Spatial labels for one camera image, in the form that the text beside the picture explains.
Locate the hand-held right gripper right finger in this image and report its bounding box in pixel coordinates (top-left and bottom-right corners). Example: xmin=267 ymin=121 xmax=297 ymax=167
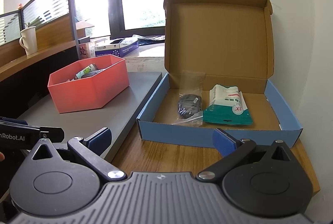
xmin=197 ymin=128 xmax=297 ymax=183

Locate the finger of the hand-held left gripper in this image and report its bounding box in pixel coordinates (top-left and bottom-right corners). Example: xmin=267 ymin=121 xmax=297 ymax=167
xmin=39 ymin=126 xmax=65 ymax=143

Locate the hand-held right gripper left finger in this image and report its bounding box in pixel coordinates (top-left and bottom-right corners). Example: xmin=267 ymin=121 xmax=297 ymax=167
xmin=31 ymin=127 xmax=126 ymax=183

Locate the red hexagonal plastic bin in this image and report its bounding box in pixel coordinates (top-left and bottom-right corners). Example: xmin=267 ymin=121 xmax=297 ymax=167
xmin=47 ymin=55 xmax=130 ymax=114

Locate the blue cardboard box with lid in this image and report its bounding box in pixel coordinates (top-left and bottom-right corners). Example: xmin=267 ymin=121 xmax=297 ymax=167
xmin=137 ymin=0 xmax=303 ymax=148

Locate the grey side table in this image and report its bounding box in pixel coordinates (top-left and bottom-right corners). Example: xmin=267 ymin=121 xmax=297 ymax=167
xmin=16 ymin=71 xmax=163 ymax=163

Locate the green and white pouch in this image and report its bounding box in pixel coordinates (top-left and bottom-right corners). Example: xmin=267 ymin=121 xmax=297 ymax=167
xmin=202 ymin=84 xmax=253 ymax=125

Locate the clear bag with black item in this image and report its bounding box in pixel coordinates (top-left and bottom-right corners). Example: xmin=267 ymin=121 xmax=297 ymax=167
xmin=173 ymin=70 xmax=206 ymax=127

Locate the green and white tube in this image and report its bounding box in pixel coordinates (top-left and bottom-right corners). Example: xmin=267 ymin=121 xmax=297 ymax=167
xmin=75 ymin=63 xmax=97 ymax=79

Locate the curved wooden counter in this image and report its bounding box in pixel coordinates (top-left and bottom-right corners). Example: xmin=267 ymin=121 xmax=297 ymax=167
xmin=0 ymin=40 xmax=78 ymax=81

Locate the white box with red mark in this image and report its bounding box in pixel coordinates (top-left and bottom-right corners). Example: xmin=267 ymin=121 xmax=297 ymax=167
xmin=79 ymin=42 xmax=98 ymax=59

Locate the blue glove box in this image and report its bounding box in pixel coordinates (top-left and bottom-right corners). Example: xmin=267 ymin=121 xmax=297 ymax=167
xmin=95 ymin=39 xmax=138 ymax=58

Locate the marble window sill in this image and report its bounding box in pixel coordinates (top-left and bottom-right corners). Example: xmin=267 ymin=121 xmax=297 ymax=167
xmin=123 ymin=43 xmax=165 ymax=73

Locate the white mug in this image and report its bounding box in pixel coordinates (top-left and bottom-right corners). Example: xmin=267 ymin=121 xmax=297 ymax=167
xmin=19 ymin=26 xmax=38 ymax=56

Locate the small brown cardboard box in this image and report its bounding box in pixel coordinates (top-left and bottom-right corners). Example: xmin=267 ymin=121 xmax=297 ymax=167
xmin=75 ymin=21 xmax=94 ymax=38

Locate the black plastic bag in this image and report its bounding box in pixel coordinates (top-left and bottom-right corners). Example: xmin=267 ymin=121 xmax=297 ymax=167
xmin=133 ymin=34 xmax=165 ymax=45

